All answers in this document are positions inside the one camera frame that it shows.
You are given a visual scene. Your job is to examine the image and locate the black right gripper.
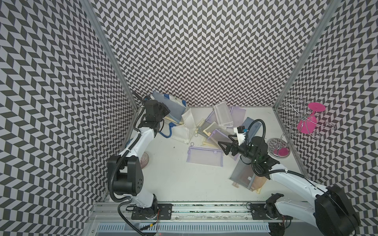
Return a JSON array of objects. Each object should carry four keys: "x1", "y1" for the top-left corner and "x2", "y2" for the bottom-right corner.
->
[{"x1": 218, "y1": 134, "x2": 258, "y2": 161}]

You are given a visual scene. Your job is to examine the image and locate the blue mesh pouch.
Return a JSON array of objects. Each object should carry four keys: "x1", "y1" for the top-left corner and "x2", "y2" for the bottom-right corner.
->
[{"x1": 152, "y1": 91, "x2": 187, "y2": 124}]

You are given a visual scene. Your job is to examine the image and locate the white canvas bag blue handles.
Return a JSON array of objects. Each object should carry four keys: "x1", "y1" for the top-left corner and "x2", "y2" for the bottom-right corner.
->
[{"x1": 152, "y1": 91, "x2": 197, "y2": 144}]

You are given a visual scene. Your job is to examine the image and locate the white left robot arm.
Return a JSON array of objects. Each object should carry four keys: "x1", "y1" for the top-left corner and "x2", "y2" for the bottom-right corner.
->
[{"x1": 107, "y1": 100, "x2": 170, "y2": 219}]

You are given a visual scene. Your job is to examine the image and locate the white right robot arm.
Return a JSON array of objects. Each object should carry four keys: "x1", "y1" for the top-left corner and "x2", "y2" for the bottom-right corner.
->
[{"x1": 218, "y1": 136, "x2": 361, "y2": 236}]

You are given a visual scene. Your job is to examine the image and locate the purple mesh pouch bottom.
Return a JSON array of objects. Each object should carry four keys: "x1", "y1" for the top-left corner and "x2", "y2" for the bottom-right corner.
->
[{"x1": 187, "y1": 146, "x2": 223, "y2": 167}]

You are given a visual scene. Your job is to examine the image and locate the dark blue flat pouch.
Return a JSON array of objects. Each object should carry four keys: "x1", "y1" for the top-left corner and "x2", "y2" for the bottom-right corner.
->
[{"x1": 242, "y1": 117, "x2": 261, "y2": 142}]

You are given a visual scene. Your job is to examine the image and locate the grey mesh pouch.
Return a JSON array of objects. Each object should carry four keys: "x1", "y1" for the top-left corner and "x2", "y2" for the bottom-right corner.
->
[{"x1": 229, "y1": 160, "x2": 257, "y2": 191}]

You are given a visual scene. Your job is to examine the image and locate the lilac mesh pouch rear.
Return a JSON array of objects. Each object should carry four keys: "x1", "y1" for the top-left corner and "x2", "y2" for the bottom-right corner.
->
[{"x1": 205, "y1": 106, "x2": 246, "y2": 127}]

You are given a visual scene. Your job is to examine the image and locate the white mesh pencil pouch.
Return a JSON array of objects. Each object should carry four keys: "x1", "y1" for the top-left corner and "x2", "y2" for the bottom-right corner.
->
[{"x1": 213, "y1": 102, "x2": 234, "y2": 127}]

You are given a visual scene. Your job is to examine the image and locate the pink glass dish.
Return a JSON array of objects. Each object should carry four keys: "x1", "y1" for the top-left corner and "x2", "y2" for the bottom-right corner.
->
[{"x1": 139, "y1": 152, "x2": 150, "y2": 169}]

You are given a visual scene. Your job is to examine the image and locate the magenta plastic wine glass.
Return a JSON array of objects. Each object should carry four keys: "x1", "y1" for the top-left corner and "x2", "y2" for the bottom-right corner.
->
[{"x1": 297, "y1": 102, "x2": 326, "y2": 134}]

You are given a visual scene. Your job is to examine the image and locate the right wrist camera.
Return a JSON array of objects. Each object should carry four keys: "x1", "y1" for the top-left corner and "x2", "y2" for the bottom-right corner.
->
[{"x1": 233, "y1": 126, "x2": 248, "y2": 145}]

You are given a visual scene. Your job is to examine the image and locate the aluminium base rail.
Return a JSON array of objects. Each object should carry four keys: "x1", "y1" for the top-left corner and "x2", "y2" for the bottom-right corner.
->
[{"x1": 86, "y1": 198, "x2": 316, "y2": 225}]

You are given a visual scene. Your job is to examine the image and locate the silver wire glass rack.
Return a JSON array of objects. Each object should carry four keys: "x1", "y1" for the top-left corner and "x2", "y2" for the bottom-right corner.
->
[{"x1": 280, "y1": 100, "x2": 336, "y2": 140}]

